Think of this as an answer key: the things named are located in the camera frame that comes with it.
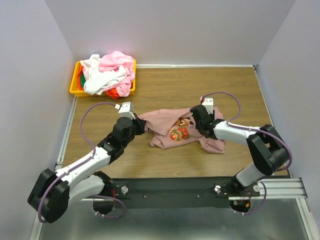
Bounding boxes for dusty pink mario t-shirt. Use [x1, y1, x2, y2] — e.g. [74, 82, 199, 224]
[138, 108, 226, 154]

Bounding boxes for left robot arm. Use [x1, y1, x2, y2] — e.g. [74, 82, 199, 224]
[27, 114, 146, 224]

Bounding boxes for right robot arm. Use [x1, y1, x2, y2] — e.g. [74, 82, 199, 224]
[190, 104, 293, 195]

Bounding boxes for orange red t-shirt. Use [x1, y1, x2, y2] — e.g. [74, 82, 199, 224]
[104, 88, 120, 100]

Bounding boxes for white t-shirt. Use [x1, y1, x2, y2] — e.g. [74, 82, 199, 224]
[79, 53, 128, 96]

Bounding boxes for light pink t-shirt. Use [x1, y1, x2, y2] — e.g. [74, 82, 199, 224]
[98, 51, 135, 97]

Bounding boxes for green t-shirt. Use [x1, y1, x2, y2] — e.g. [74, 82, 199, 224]
[76, 70, 86, 91]

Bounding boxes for yellow plastic bin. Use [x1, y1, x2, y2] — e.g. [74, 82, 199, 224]
[69, 59, 137, 97]

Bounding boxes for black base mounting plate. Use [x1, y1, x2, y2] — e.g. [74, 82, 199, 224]
[93, 176, 260, 213]

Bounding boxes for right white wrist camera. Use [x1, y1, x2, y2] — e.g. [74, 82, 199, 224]
[200, 96, 214, 115]

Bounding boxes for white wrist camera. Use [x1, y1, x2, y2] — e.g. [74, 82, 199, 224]
[114, 101, 136, 120]
[200, 96, 214, 115]

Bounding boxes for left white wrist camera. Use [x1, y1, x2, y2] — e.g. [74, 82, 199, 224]
[114, 101, 136, 120]

